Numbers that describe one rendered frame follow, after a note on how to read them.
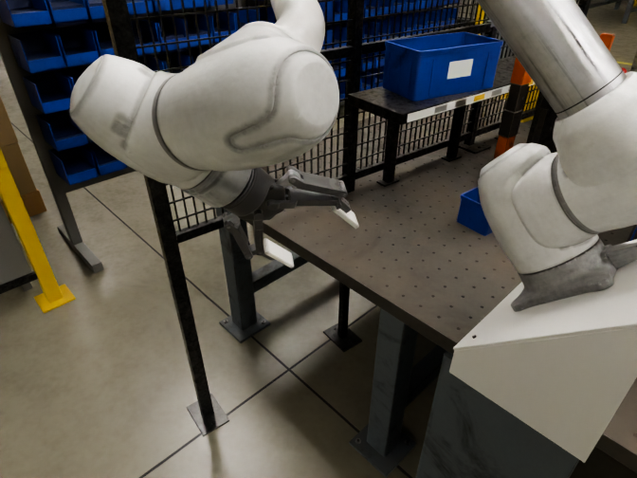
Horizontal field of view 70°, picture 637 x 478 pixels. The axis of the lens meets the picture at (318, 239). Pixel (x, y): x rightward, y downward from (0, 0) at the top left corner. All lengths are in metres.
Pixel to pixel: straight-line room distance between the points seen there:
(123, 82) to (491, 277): 0.97
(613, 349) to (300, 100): 0.56
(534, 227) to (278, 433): 1.14
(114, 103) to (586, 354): 0.70
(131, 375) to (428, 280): 1.25
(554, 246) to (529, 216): 0.07
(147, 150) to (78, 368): 1.63
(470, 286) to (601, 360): 0.46
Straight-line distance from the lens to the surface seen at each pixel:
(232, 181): 0.58
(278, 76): 0.38
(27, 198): 3.18
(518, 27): 0.78
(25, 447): 1.92
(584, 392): 0.83
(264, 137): 0.39
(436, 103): 1.33
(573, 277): 0.91
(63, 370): 2.09
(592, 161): 0.78
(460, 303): 1.12
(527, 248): 0.90
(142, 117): 0.50
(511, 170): 0.88
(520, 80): 1.56
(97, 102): 0.51
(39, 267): 2.32
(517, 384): 0.89
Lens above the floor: 1.42
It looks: 34 degrees down
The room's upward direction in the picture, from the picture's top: straight up
